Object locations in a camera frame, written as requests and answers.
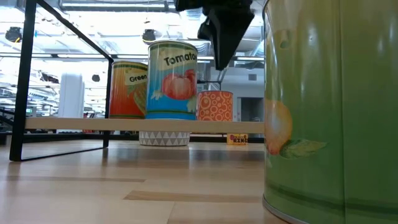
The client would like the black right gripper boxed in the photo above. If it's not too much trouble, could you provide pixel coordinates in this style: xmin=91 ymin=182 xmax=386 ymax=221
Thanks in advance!
xmin=174 ymin=0 xmax=255 ymax=71

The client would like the grey triangle pattern planter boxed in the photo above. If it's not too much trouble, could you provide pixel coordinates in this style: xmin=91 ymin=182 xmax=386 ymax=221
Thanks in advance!
xmin=139 ymin=131 xmax=191 ymax=147

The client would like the orange green beans can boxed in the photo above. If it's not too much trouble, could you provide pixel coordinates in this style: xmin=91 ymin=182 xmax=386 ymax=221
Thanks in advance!
xmin=108 ymin=60 xmax=149 ymax=120

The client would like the orange circle pattern can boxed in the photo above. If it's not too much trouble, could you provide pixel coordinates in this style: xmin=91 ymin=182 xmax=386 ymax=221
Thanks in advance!
xmin=197 ymin=90 xmax=234 ymax=122

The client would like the white cylindrical column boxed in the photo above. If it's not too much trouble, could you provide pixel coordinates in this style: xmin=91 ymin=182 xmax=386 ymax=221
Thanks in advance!
xmin=58 ymin=72 xmax=86 ymax=119

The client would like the light green pears can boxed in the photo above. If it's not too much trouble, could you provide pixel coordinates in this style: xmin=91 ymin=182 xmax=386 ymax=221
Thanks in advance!
xmin=262 ymin=0 xmax=398 ymax=224

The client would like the black frame wooden shelf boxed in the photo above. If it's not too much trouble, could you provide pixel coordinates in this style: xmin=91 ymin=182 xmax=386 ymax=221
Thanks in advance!
xmin=9 ymin=0 xmax=265 ymax=162

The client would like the blue tomatoes can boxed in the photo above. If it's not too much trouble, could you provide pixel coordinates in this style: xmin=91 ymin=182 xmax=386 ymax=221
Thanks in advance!
xmin=146 ymin=40 xmax=198 ymax=121

